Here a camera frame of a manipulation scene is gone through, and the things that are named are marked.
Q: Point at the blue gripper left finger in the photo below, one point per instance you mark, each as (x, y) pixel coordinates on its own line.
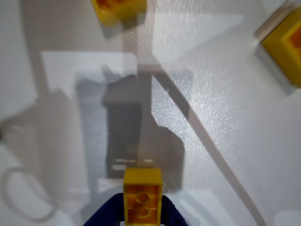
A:
(110, 212)

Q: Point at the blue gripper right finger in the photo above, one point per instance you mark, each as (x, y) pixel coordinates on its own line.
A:
(170, 214)

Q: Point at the yellow lego brick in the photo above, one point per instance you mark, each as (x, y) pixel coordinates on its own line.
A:
(143, 200)
(117, 11)
(284, 47)

